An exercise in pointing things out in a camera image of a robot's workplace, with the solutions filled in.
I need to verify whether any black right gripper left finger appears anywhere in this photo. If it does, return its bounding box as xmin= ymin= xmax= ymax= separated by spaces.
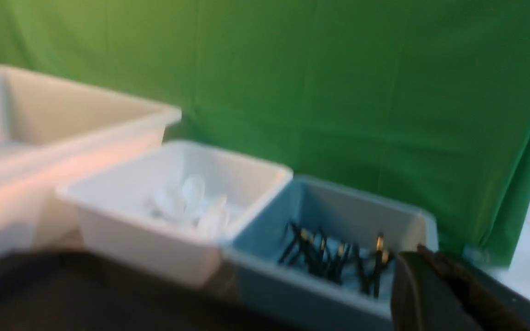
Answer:
xmin=390 ymin=245 xmax=523 ymax=331

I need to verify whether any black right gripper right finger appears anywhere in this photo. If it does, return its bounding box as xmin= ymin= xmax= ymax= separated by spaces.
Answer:
xmin=463 ymin=263 xmax=530 ymax=331

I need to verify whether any teal plastic chopstick bin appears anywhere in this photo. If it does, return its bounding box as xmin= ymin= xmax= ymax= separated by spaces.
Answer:
xmin=224 ymin=176 xmax=439 ymax=331

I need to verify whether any green backdrop cloth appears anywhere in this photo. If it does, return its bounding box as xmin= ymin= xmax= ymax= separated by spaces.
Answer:
xmin=0 ymin=0 xmax=530 ymax=267

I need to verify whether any white ceramic spoon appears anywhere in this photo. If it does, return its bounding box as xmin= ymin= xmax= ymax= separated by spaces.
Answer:
xmin=179 ymin=174 xmax=205 ymax=217

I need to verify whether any small white spoon bin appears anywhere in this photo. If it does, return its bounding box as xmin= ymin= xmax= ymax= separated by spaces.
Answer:
xmin=56 ymin=140 xmax=293 ymax=288

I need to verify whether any black plastic serving tray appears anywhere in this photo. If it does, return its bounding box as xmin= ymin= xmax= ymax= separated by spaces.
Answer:
xmin=0 ymin=250 xmax=293 ymax=331

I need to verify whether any large white plastic tub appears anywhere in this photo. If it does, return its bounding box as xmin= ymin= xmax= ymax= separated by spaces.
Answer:
xmin=0 ymin=65 xmax=182 ymax=256

